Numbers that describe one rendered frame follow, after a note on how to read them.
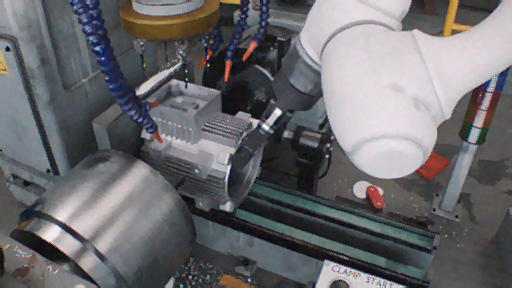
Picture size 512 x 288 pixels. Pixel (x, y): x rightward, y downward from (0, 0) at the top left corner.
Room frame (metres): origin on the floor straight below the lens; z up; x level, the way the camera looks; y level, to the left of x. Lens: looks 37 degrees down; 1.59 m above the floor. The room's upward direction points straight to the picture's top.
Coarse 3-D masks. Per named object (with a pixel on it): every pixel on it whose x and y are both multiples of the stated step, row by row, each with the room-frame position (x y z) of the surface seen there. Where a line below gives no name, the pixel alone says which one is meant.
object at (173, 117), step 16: (160, 96) 0.78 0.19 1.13; (176, 96) 0.80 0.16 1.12; (192, 96) 0.80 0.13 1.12; (208, 96) 0.76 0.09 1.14; (160, 112) 0.72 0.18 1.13; (176, 112) 0.70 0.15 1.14; (192, 112) 0.69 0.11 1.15; (208, 112) 0.73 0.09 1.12; (160, 128) 0.72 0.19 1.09; (176, 128) 0.70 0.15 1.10; (192, 128) 0.69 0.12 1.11; (192, 144) 0.68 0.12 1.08
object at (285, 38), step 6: (282, 36) 0.80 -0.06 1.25; (288, 36) 0.81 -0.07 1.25; (282, 42) 0.79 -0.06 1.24; (288, 42) 0.80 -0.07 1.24; (276, 48) 0.80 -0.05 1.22; (282, 48) 0.79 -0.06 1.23; (288, 48) 0.80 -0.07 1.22; (282, 54) 0.79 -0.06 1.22; (276, 60) 0.80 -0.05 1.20; (276, 66) 0.80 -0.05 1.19; (276, 72) 0.80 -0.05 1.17; (282, 126) 0.79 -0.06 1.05; (276, 132) 0.79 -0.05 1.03; (282, 132) 0.79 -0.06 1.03; (276, 138) 0.79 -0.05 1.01; (282, 138) 0.79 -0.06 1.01
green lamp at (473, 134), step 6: (462, 126) 0.78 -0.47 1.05; (468, 126) 0.76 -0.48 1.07; (474, 126) 0.75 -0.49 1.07; (462, 132) 0.77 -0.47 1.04; (468, 132) 0.76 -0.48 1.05; (474, 132) 0.75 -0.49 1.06; (480, 132) 0.75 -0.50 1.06; (486, 132) 0.75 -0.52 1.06; (468, 138) 0.76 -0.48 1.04; (474, 138) 0.75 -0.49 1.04; (480, 138) 0.75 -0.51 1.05
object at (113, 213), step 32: (96, 160) 0.53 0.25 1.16; (128, 160) 0.53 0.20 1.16; (64, 192) 0.45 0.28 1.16; (96, 192) 0.45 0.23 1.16; (128, 192) 0.47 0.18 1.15; (160, 192) 0.49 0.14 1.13; (32, 224) 0.40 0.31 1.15; (64, 224) 0.39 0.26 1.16; (96, 224) 0.40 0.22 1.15; (128, 224) 0.42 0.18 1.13; (160, 224) 0.45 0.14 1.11; (192, 224) 0.49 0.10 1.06; (64, 256) 0.36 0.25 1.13; (96, 256) 0.37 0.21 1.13; (128, 256) 0.38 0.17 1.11; (160, 256) 0.41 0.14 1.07
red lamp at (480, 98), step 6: (474, 90) 0.78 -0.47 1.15; (480, 90) 0.76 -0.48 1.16; (474, 96) 0.77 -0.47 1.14; (480, 96) 0.76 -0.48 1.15; (486, 96) 0.75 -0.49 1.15; (492, 96) 0.75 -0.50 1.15; (498, 96) 0.75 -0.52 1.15; (474, 102) 0.77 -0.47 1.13; (480, 102) 0.76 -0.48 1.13; (486, 102) 0.75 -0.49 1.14; (492, 102) 0.75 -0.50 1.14; (486, 108) 0.75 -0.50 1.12; (492, 108) 0.75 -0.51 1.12
